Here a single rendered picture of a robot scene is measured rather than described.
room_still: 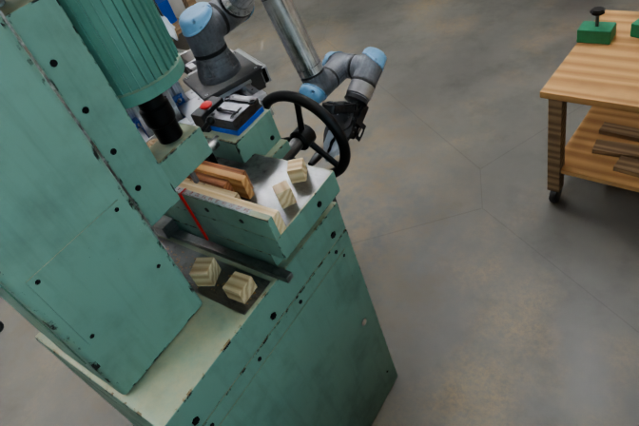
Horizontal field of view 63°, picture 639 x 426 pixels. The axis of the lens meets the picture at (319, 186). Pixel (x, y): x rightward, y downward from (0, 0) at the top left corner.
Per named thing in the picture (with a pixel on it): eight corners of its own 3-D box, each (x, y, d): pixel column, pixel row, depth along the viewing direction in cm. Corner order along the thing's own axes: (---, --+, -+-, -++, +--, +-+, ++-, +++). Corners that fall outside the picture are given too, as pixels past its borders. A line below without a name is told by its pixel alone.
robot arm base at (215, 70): (194, 76, 184) (182, 51, 178) (230, 57, 188) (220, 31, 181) (209, 89, 173) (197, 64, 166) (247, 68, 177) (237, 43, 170)
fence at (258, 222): (280, 235, 100) (271, 215, 96) (276, 241, 99) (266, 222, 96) (105, 177, 134) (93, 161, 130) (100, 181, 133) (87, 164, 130)
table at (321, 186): (363, 163, 119) (357, 143, 115) (287, 261, 103) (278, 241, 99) (189, 127, 153) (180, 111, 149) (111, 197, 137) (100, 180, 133)
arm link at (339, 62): (311, 64, 158) (340, 68, 151) (332, 45, 163) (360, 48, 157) (318, 86, 163) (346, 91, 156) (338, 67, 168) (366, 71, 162)
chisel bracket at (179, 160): (217, 157, 110) (200, 125, 105) (171, 202, 103) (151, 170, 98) (193, 152, 115) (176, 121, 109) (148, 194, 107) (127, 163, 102)
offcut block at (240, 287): (258, 286, 105) (251, 276, 103) (244, 304, 103) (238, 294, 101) (241, 280, 108) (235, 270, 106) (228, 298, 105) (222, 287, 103)
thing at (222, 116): (264, 110, 124) (256, 91, 121) (236, 139, 119) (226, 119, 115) (226, 105, 132) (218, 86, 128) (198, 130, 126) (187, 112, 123)
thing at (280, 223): (286, 227, 101) (279, 209, 98) (280, 235, 100) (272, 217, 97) (110, 171, 135) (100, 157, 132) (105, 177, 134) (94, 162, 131)
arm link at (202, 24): (184, 55, 175) (166, 17, 166) (212, 35, 181) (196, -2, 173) (208, 58, 167) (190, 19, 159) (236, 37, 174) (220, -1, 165)
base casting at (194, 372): (348, 228, 123) (338, 201, 117) (184, 454, 93) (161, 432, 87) (218, 190, 149) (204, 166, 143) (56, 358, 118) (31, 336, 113)
